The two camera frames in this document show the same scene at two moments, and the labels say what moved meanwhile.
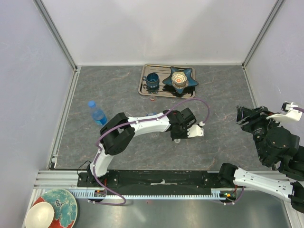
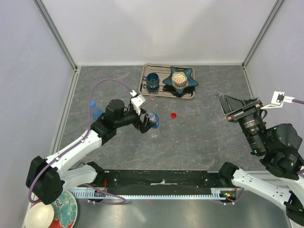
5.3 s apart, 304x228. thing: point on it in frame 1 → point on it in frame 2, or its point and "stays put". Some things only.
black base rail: [157, 182] stays put
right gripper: [257, 114] → [229, 104]
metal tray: [163, 89] stays put
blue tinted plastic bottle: [99, 117] stays put
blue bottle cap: [91, 103] stays put
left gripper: [174, 137] → [147, 124]
